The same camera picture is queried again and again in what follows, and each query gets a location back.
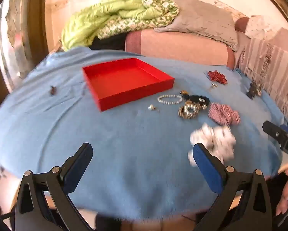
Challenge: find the grey pillow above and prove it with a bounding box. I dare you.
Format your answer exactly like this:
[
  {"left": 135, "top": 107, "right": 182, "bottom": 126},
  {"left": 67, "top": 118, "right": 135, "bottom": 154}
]
[{"left": 155, "top": 0, "right": 239, "bottom": 51}]

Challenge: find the white printed satin scrunchie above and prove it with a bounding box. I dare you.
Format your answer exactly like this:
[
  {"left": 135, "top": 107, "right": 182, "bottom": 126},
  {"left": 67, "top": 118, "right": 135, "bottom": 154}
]
[{"left": 187, "top": 123, "right": 236, "bottom": 167}]

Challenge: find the red checked scrunchie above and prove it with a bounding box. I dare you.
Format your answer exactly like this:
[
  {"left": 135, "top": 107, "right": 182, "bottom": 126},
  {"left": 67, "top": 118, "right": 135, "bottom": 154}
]
[{"left": 208, "top": 102, "right": 241, "bottom": 126}]

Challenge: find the white floral cloth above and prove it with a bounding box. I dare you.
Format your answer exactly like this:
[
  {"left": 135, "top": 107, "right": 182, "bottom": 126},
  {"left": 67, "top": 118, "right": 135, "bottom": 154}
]
[{"left": 245, "top": 16, "right": 274, "bottom": 39}]

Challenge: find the white pearl string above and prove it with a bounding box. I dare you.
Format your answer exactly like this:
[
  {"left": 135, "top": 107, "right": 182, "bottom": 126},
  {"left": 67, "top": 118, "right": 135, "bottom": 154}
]
[{"left": 184, "top": 102, "right": 200, "bottom": 116}]

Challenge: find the black cloth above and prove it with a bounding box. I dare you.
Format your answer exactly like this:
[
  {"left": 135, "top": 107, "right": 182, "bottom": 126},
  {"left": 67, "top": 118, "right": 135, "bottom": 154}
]
[{"left": 90, "top": 32, "right": 129, "bottom": 51}]

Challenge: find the red beaded hair clip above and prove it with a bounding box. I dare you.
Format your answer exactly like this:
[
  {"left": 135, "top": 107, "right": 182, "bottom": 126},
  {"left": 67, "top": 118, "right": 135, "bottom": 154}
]
[{"left": 207, "top": 70, "right": 228, "bottom": 85}]

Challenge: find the striped beige cloth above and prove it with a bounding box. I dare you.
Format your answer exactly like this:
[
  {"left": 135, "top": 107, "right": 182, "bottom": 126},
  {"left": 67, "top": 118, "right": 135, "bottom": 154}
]
[{"left": 235, "top": 28, "right": 288, "bottom": 130}]

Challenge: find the wooden door frame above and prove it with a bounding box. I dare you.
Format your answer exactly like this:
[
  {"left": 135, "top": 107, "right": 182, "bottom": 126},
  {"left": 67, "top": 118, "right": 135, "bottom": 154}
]
[{"left": 21, "top": 0, "right": 54, "bottom": 53}]

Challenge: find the person's right hand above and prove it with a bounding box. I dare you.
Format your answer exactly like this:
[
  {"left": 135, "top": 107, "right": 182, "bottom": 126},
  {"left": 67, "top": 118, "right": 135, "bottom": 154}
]
[{"left": 275, "top": 166, "right": 288, "bottom": 216}]

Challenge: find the dark hair clip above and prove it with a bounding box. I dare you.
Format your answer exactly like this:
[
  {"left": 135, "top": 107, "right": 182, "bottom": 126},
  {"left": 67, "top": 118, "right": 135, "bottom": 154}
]
[{"left": 246, "top": 80, "right": 262, "bottom": 99}]

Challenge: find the grey pearl bracelet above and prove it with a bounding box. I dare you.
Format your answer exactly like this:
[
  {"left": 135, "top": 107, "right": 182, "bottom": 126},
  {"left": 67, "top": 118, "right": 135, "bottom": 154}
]
[{"left": 157, "top": 94, "right": 183, "bottom": 105}]

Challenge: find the red shallow box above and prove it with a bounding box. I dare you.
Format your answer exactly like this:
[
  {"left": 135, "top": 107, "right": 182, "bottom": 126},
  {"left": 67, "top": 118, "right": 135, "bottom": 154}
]
[{"left": 82, "top": 58, "right": 175, "bottom": 112}]

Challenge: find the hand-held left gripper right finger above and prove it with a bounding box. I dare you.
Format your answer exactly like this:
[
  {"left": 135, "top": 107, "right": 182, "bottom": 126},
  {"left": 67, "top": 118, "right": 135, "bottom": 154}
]
[{"left": 193, "top": 142, "right": 273, "bottom": 231}]

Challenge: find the blue blanket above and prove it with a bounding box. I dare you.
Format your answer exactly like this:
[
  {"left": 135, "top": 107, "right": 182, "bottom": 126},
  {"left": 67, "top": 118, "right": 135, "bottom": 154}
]
[{"left": 0, "top": 47, "right": 288, "bottom": 222}]

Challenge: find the black scrunchie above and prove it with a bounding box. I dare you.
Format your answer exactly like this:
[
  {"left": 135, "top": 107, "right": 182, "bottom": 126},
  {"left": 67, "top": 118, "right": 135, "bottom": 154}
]
[{"left": 188, "top": 95, "right": 210, "bottom": 110}]

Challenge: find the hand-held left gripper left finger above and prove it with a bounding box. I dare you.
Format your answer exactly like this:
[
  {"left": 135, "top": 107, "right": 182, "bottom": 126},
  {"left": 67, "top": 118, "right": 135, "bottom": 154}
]
[{"left": 14, "top": 142, "right": 94, "bottom": 231}]

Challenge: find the green patterned quilt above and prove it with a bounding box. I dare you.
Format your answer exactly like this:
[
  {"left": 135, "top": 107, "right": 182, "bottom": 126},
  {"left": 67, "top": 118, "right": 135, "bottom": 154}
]
[{"left": 61, "top": 0, "right": 180, "bottom": 51}]

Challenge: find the leopard print scrunchie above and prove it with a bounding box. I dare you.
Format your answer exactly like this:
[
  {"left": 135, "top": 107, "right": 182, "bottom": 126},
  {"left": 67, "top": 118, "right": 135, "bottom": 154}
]
[{"left": 178, "top": 105, "right": 200, "bottom": 120}]

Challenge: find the pink sofa cushion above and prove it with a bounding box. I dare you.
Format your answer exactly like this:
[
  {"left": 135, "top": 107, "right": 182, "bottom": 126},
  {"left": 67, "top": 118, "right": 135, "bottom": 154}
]
[{"left": 125, "top": 30, "right": 236, "bottom": 69}]

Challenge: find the dark picture frame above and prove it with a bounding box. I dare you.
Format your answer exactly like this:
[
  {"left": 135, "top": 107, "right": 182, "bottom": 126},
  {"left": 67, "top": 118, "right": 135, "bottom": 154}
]
[{"left": 252, "top": 0, "right": 288, "bottom": 26}]

